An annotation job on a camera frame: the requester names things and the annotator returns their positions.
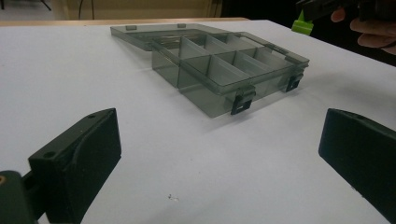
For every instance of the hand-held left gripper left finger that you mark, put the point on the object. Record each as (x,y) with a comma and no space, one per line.
(77,165)

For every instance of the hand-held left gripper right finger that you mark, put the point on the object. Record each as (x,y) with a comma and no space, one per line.
(364,155)

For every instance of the small green plastic piece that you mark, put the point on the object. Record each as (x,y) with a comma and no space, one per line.
(302,26)

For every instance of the grey transparent plastic compartment box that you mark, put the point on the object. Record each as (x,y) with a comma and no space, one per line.
(224,68)

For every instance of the grey chair with dark legs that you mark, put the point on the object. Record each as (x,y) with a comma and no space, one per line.
(46,5)

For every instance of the beige wooden cabinet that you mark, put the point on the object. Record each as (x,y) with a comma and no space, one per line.
(140,9)

